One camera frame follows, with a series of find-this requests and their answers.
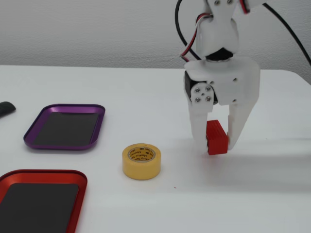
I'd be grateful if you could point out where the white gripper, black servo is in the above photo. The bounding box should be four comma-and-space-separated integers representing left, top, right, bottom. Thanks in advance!
183, 57, 260, 153

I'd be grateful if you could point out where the red studded block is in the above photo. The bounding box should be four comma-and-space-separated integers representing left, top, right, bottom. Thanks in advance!
205, 119, 229, 156

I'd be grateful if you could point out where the yellow masking tape roll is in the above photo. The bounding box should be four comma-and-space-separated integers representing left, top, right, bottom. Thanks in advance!
122, 143, 162, 181

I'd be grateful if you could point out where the purple metal tray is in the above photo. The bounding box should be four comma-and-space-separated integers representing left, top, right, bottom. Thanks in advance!
23, 103, 106, 151

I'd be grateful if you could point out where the red metal tray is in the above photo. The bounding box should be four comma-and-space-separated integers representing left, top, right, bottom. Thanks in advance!
0, 169, 88, 233

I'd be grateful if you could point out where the black rounded object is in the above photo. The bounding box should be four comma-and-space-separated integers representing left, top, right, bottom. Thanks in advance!
0, 101, 17, 119

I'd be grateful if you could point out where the red white black servo wire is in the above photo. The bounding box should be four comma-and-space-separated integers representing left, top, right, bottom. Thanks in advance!
179, 0, 251, 64

